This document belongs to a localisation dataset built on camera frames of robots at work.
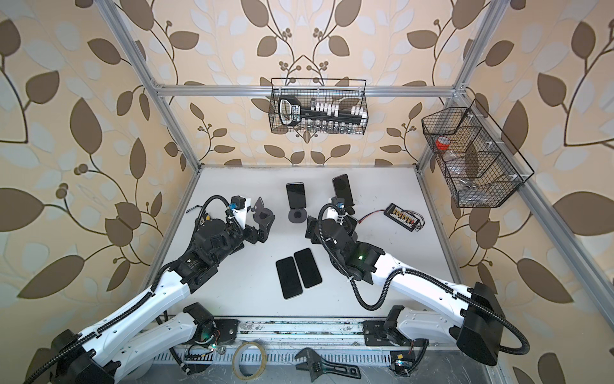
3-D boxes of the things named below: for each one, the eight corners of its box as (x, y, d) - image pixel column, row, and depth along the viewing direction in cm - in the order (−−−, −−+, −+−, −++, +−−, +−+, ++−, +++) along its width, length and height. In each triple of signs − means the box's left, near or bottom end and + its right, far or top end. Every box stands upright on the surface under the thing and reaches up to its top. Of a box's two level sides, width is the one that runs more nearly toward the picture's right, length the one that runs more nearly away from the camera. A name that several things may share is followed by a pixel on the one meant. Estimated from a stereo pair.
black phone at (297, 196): (290, 218, 106) (286, 189, 91) (291, 211, 109) (286, 182, 93) (306, 218, 106) (304, 189, 91) (306, 211, 109) (304, 181, 93)
